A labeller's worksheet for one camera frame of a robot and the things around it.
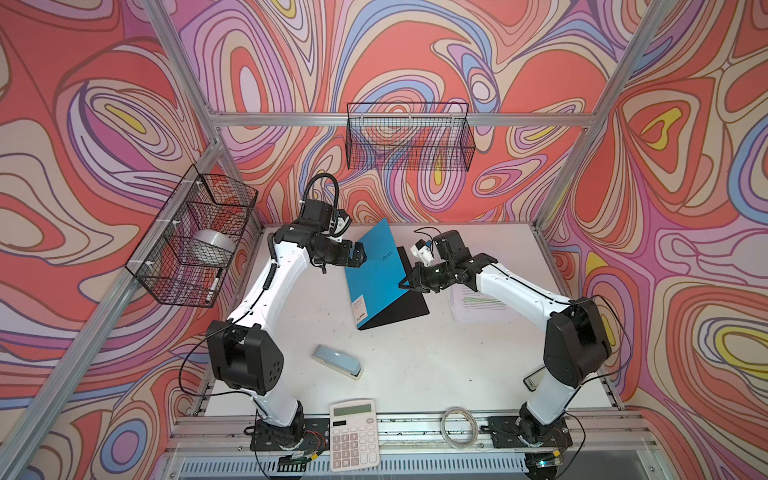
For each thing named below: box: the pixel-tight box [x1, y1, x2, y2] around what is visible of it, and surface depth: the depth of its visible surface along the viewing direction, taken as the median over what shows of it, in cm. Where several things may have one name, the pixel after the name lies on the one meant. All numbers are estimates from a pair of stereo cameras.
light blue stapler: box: [312, 344, 364, 381], surface depth 85 cm
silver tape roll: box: [194, 229, 237, 253], surface depth 75 cm
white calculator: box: [329, 400, 380, 472], surface depth 73 cm
